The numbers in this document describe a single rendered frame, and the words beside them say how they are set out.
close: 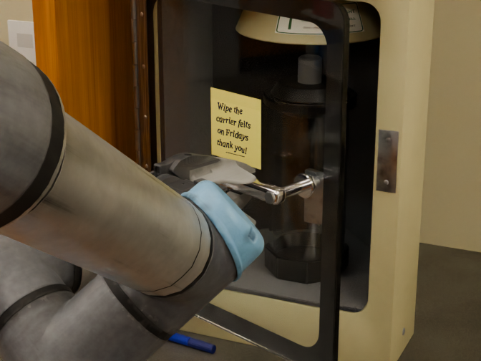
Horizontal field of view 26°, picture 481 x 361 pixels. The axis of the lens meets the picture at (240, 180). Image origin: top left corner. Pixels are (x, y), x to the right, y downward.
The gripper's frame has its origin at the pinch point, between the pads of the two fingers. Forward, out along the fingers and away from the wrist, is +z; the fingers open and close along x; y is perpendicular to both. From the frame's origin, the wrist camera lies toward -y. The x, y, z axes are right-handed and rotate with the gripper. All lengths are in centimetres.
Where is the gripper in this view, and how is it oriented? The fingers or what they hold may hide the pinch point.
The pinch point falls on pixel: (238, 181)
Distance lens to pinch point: 106.7
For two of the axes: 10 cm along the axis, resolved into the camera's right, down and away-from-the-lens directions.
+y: 7.1, 2.4, -6.7
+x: 0.0, -9.4, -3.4
